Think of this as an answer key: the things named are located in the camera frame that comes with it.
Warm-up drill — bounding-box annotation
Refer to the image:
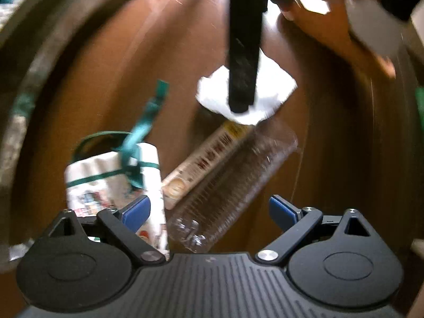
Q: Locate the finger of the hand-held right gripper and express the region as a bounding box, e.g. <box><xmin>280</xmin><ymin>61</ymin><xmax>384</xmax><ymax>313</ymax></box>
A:
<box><xmin>227</xmin><ymin>0</ymin><xmax>270</xmax><ymax>114</ymax></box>

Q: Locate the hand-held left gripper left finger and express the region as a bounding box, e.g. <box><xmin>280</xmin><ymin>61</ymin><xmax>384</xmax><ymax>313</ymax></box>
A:
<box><xmin>46</xmin><ymin>195</ymin><xmax>166</xmax><ymax>266</ymax></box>

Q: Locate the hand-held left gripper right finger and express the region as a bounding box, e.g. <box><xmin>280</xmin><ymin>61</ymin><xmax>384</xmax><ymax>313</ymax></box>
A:
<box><xmin>256</xmin><ymin>195</ymin><xmax>372</xmax><ymax>266</ymax></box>

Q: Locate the white tissue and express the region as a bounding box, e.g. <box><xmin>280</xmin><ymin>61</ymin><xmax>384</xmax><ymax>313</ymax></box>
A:
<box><xmin>195</xmin><ymin>48</ymin><xmax>299</xmax><ymax>126</ymax></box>

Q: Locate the clear plastic bottle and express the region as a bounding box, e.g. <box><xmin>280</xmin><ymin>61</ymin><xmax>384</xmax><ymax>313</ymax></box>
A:
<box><xmin>167</xmin><ymin>126</ymin><xmax>299</xmax><ymax>252</ymax></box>

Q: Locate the white paper scrap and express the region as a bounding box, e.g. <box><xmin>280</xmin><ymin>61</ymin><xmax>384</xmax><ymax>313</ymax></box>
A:
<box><xmin>296</xmin><ymin>0</ymin><xmax>332</xmax><ymax>15</ymax></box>

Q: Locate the cream cookie wrapper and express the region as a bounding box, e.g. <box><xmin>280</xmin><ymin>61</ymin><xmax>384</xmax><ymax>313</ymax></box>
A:
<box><xmin>162</xmin><ymin>119</ymin><xmax>254</xmax><ymax>210</ymax></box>

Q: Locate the paper bag with green handles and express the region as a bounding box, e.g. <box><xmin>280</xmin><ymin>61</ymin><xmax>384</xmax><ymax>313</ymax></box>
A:
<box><xmin>64</xmin><ymin>79</ymin><xmax>171</xmax><ymax>260</ymax></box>

